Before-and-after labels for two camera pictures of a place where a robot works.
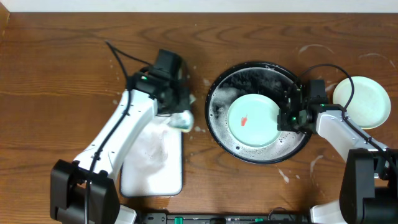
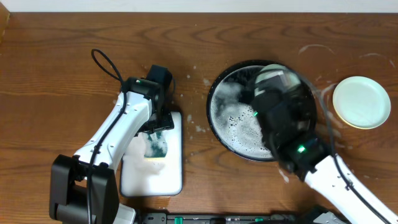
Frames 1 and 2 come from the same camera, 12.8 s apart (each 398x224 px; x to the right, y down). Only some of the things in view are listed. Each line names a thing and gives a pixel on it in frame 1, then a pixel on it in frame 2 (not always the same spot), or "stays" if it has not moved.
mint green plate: [370, 105] stays
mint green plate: [252, 120] -> [290, 80]
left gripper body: [179, 104] -> [160, 123]
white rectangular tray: [152, 163] stays
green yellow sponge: [183, 120] -> [155, 149]
